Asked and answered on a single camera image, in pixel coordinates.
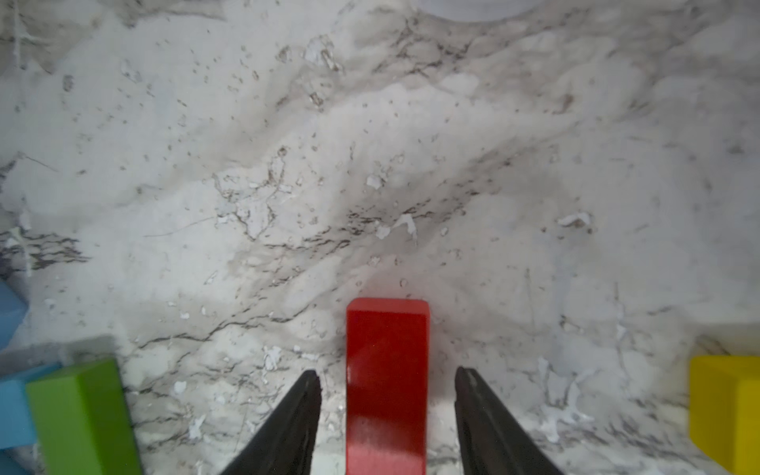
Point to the light blue block middle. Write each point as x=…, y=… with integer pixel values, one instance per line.
x=16, y=422

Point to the red block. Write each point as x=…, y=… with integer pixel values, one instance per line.
x=387, y=386

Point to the yellow block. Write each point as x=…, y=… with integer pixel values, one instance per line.
x=724, y=410

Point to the light blue block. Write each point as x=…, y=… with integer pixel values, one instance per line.
x=16, y=422
x=13, y=309

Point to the blue block lower left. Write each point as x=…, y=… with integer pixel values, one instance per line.
x=9, y=466

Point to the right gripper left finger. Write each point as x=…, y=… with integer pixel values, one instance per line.
x=285, y=443

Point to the light blue block upper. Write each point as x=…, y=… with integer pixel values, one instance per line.
x=13, y=309

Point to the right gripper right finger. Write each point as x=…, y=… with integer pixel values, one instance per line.
x=491, y=440

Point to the dark green block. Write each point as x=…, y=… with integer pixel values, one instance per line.
x=82, y=420

